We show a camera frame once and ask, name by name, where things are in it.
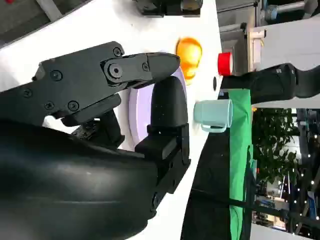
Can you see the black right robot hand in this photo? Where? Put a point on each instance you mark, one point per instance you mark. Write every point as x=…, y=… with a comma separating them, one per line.
x=75, y=162

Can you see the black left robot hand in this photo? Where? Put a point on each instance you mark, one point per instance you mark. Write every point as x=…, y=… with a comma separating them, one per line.
x=160, y=6

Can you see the orange toy bread roll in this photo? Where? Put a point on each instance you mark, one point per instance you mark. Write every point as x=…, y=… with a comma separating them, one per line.
x=190, y=57

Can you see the lilac plate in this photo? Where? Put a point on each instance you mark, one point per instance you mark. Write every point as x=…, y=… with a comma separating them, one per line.
x=140, y=112

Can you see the red cylinder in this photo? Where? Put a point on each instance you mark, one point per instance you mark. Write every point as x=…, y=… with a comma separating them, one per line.
x=225, y=63

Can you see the black round table grommet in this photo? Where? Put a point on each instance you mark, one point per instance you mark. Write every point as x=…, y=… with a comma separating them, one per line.
x=215, y=83

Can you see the pale green mug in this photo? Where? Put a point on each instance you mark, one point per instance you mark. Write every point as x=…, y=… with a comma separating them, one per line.
x=212, y=112

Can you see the black cloth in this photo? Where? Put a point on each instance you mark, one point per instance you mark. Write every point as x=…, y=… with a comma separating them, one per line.
x=212, y=175

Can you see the green cloth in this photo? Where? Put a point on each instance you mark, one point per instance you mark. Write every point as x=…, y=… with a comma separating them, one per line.
x=240, y=150

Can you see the green plant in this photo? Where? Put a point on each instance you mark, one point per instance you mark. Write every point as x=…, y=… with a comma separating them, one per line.
x=272, y=140

